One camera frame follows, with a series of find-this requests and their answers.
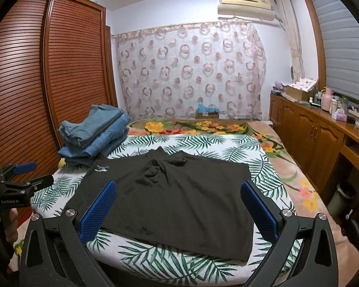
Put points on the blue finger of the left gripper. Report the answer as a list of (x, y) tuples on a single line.
[(24, 168), (39, 183)]

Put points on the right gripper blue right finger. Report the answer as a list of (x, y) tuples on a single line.
[(263, 210)]

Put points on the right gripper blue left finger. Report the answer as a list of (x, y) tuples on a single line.
[(94, 216)]

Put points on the black pants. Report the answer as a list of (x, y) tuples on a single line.
[(181, 200)]

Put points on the person's left hand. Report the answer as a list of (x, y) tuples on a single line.
[(10, 225)]

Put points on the floral blanket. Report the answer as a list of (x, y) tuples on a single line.
[(304, 197)]

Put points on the dark blue folded jeans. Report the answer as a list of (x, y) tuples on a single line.
[(103, 144)]

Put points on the palm leaf bed sheet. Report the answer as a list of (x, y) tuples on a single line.
[(157, 262)]

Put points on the light blue folded jeans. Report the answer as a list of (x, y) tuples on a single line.
[(98, 119)]

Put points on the wooden sideboard cabinet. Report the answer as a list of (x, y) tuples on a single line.
[(327, 151)]

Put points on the brown louvered wardrobe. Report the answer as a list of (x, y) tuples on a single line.
[(55, 63)]

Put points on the cardboard box with blue cloth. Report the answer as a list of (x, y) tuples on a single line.
[(206, 112)]

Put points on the purple tissue holder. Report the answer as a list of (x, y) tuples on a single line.
[(339, 115)]

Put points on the pink thermos bottle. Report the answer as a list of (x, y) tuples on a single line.
[(326, 99)]

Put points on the open cardboard box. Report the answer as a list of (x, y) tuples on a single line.
[(302, 89)]

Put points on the circle pattern sheer curtain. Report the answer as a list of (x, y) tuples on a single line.
[(168, 71)]

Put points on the grey window blind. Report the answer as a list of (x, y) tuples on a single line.
[(340, 36)]

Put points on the beige side curtain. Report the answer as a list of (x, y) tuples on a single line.
[(292, 32)]

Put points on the cream air conditioner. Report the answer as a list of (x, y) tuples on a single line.
[(260, 9)]

